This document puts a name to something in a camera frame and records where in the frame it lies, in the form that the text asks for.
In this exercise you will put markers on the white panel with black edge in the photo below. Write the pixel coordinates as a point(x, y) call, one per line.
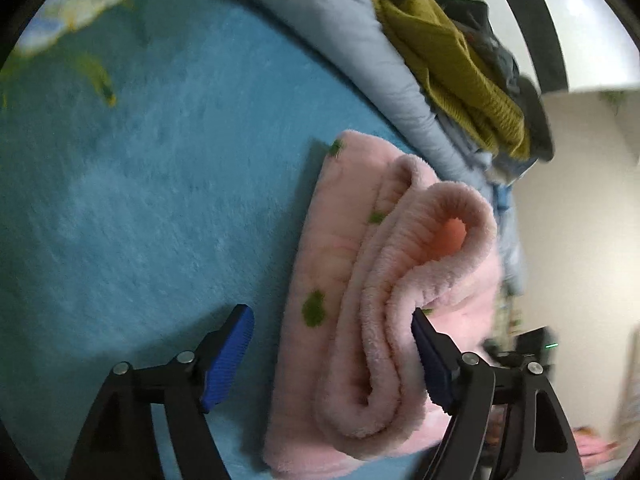
point(590, 25)

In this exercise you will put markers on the small pink object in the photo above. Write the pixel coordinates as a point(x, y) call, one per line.
point(595, 442)

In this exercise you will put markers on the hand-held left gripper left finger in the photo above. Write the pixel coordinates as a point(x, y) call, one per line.
point(227, 360)

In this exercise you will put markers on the grey floral quilt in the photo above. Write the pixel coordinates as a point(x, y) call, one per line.
point(325, 10)

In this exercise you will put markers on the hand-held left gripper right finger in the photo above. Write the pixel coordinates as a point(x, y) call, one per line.
point(432, 360)

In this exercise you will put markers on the pink fleece pajama pants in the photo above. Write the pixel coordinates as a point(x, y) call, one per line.
point(340, 240)

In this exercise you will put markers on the dark clothes pile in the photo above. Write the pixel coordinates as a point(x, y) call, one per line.
point(500, 60)

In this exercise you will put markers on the olive green knit sweater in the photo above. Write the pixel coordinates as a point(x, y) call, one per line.
point(440, 60)

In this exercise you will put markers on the blue floral blanket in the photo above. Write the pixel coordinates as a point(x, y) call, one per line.
point(150, 185)

